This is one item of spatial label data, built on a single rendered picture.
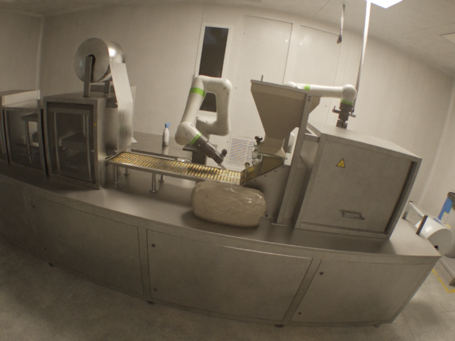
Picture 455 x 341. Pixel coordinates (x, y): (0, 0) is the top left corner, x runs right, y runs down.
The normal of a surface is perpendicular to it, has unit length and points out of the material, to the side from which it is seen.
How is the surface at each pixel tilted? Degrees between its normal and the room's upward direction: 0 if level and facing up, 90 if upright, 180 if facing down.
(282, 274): 90
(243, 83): 90
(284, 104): 114
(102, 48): 90
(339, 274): 90
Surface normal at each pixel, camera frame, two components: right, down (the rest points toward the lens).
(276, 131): -0.15, 0.69
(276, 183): -0.11, 0.35
